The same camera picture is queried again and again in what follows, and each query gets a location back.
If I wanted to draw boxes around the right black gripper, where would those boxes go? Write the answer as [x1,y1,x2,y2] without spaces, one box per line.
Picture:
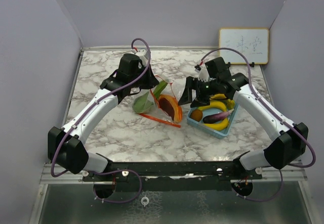
[178,76,219,108]

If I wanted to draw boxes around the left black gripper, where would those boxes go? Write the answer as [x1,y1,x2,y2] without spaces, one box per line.
[130,64,159,89]

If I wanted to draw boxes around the green leaf vegetable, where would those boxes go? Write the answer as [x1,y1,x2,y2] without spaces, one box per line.
[132,80,168,114]

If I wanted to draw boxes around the clear orange zip bag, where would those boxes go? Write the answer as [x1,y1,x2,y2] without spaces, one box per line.
[139,113,183,128]
[132,75,183,128]

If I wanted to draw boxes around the red orange papaya slice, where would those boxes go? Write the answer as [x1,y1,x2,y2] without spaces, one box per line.
[158,94,183,120]

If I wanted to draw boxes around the purple eggplant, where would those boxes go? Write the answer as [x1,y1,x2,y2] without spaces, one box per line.
[202,109,234,124]

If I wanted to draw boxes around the small brown orange fruit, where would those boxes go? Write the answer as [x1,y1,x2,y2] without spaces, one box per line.
[189,109,203,122]

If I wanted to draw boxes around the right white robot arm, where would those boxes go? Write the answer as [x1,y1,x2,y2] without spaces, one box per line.
[178,57,308,179]

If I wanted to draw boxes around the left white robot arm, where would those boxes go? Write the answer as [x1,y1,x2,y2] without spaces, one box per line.
[48,50,159,181]

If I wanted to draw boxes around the yellow banana bunch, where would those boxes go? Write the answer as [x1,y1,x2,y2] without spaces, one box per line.
[198,94,235,111]

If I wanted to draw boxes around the blue plastic basket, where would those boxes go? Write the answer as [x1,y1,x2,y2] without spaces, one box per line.
[187,99,239,139]

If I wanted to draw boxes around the single yellow banana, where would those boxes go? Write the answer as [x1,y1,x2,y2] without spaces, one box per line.
[204,118,229,131]

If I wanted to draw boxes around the small whiteboard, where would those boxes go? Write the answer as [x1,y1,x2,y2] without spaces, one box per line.
[219,28,269,65]

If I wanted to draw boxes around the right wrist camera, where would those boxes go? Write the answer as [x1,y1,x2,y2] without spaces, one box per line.
[195,65,210,82]

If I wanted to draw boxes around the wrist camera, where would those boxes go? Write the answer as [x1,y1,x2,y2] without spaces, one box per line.
[195,65,210,82]
[132,49,148,67]

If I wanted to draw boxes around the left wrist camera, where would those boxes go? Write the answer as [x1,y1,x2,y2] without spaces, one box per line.
[132,49,148,67]

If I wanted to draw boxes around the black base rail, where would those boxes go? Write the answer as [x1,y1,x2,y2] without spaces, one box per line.
[83,161,262,192]

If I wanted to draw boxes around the white ring pull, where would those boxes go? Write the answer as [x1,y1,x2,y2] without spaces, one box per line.
[141,196,149,207]

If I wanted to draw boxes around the aluminium extrusion rail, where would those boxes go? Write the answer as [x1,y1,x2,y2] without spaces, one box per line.
[40,162,308,184]

